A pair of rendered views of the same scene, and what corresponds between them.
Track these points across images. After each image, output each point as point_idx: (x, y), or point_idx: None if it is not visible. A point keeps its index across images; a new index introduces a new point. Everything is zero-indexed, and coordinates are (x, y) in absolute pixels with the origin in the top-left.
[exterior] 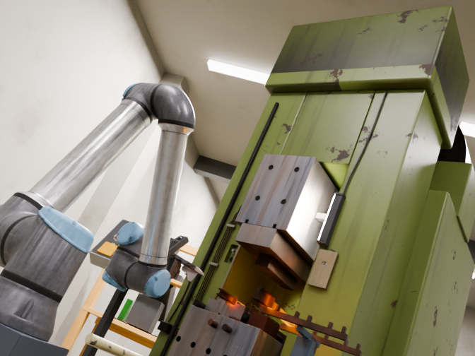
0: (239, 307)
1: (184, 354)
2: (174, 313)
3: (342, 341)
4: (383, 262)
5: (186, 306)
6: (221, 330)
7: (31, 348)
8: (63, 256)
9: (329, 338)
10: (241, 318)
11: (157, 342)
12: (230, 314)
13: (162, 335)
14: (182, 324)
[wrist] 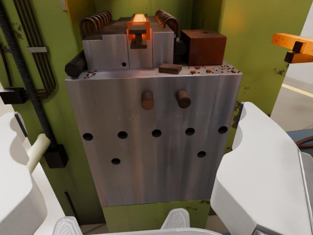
0: (160, 38)
1: (116, 150)
2: (9, 72)
3: (302, 17)
4: None
5: (20, 53)
6: (165, 100)
7: None
8: None
9: (284, 20)
10: (173, 57)
11: (21, 114)
12: (147, 58)
13: (20, 104)
14: (76, 117)
